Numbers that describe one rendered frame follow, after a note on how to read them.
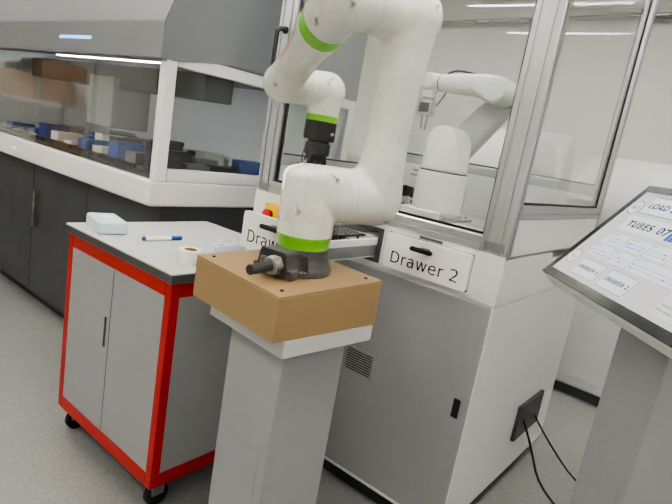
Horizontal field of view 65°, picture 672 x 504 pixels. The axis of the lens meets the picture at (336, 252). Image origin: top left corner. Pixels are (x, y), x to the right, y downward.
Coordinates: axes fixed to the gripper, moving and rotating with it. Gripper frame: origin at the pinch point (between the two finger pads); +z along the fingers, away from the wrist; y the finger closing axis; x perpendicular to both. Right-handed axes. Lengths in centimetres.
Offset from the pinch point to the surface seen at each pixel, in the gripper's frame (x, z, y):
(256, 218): -9.8, 4.8, 10.7
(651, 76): 13, -109, -346
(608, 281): 85, -4, 5
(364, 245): 11.6, 8.8, -16.3
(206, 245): -25.9, 17.1, 15.0
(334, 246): 11.6, 8.4, -1.2
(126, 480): -30, 96, 32
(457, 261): 41.1, 6.1, -21.2
